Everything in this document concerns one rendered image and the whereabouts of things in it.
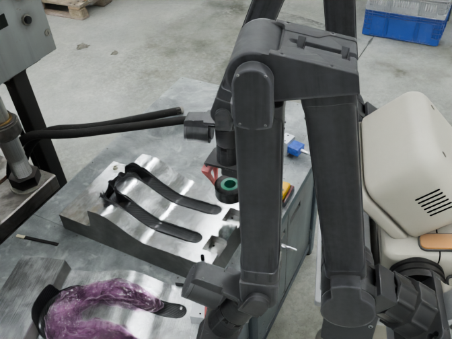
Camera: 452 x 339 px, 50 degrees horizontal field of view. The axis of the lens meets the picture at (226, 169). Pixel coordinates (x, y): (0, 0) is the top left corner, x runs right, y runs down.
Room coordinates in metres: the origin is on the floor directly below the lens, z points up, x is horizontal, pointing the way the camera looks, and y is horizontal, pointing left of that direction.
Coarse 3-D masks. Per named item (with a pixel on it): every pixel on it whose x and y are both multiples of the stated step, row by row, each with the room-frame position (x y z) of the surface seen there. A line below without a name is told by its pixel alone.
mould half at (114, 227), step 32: (160, 160) 1.10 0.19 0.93; (96, 192) 1.06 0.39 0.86; (128, 192) 0.97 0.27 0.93; (192, 192) 1.00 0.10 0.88; (64, 224) 0.97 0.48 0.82; (96, 224) 0.90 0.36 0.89; (128, 224) 0.87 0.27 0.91; (192, 224) 0.87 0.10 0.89; (224, 224) 0.86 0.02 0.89; (160, 256) 0.80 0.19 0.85; (192, 256) 0.76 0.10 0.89; (224, 256) 0.79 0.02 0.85
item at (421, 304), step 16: (432, 272) 0.43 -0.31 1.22; (400, 288) 0.39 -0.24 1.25; (416, 288) 0.40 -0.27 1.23; (432, 288) 0.41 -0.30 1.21; (400, 304) 0.37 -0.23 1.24; (416, 304) 0.38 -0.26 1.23; (432, 304) 0.38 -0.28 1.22; (384, 320) 0.38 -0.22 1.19; (400, 320) 0.36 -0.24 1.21; (416, 320) 0.36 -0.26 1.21; (432, 320) 0.36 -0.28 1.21; (400, 336) 0.37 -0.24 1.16; (416, 336) 0.35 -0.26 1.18; (432, 336) 0.34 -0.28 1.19; (448, 336) 0.33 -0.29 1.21
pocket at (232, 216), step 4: (232, 208) 0.92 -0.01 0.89; (228, 212) 0.91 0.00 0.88; (232, 212) 0.92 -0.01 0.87; (236, 212) 0.92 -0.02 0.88; (228, 216) 0.91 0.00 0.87; (232, 216) 0.92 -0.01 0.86; (236, 216) 0.91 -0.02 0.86; (224, 220) 0.89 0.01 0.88; (228, 220) 0.90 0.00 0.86; (232, 220) 0.90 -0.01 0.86; (236, 220) 0.90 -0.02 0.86; (236, 224) 0.88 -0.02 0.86
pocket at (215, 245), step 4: (212, 236) 0.83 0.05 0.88; (216, 236) 0.82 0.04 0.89; (208, 240) 0.81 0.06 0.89; (212, 240) 0.83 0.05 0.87; (216, 240) 0.82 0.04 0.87; (220, 240) 0.82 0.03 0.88; (224, 240) 0.81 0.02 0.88; (208, 244) 0.81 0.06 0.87; (212, 244) 0.82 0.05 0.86; (216, 244) 0.82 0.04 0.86; (220, 244) 0.82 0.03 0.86; (224, 244) 0.81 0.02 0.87; (204, 248) 0.80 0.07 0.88; (208, 248) 0.81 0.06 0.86; (212, 248) 0.81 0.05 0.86; (216, 248) 0.81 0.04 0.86; (220, 248) 0.80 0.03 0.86; (224, 248) 0.79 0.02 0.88; (212, 252) 0.79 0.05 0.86; (216, 252) 0.79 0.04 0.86; (220, 252) 0.78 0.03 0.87
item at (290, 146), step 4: (288, 136) 1.27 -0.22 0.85; (292, 136) 1.27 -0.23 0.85; (288, 140) 1.25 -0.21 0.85; (292, 140) 1.25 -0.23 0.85; (284, 144) 1.24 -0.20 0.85; (288, 144) 1.24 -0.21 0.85; (292, 144) 1.24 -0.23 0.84; (296, 144) 1.24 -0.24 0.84; (300, 144) 1.24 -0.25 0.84; (304, 144) 1.24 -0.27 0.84; (284, 148) 1.24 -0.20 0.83; (288, 148) 1.23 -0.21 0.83; (292, 148) 1.22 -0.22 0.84; (296, 148) 1.22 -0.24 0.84; (300, 148) 1.22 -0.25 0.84; (284, 152) 1.24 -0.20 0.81; (288, 152) 1.23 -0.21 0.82; (292, 152) 1.22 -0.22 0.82; (296, 152) 1.21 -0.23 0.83; (300, 152) 1.22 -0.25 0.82; (304, 152) 1.21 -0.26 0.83; (308, 152) 1.20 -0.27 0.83
